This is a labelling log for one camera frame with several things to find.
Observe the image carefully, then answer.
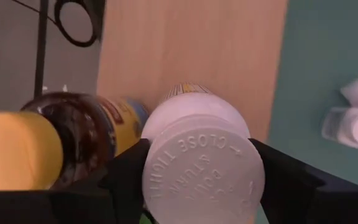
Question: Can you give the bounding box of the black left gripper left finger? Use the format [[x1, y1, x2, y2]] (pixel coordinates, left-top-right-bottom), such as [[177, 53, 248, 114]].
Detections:
[[0, 138, 151, 224]]

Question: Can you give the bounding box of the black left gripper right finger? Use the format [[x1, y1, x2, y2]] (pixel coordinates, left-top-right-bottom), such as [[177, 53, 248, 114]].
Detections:
[[249, 138, 358, 224]]

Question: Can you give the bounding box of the brown bottle yellow cap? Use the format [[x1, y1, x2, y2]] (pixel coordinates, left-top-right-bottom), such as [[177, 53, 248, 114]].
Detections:
[[0, 91, 150, 191]]

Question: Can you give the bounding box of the white bottle large embossed cap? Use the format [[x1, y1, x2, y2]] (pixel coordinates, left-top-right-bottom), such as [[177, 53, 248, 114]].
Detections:
[[140, 82, 266, 224]]

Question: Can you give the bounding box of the white bottle blue-striped label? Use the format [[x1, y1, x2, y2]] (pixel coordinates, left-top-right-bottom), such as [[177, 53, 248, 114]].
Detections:
[[321, 106, 358, 149]]

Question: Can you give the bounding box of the black ring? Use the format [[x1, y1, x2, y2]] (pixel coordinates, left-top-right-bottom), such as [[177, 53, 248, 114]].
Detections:
[[53, 0, 106, 48]]

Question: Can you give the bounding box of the wooden shelf black metal frame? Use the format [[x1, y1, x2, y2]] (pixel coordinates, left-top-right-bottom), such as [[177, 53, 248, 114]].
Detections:
[[34, 0, 288, 144]]

